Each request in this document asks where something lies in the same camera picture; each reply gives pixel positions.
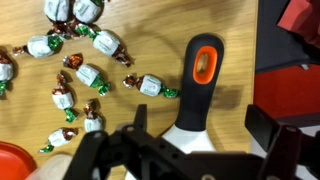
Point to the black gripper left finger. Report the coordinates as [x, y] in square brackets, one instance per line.
[100, 153]

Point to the red lid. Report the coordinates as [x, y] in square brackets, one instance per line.
[15, 161]

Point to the black chair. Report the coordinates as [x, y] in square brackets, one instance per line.
[270, 40]

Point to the white green candy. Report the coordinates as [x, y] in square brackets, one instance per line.
[58, 137]
[5, 71]
[86, 10]
[106, 43]
[92, 123]
[62, 99]
[150, 86]
[56, 9]
[39, 46]
[87, 75]

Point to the salmon red towel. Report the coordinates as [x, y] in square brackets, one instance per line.
[300, 20]

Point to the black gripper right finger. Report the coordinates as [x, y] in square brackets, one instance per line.
[283, 150]

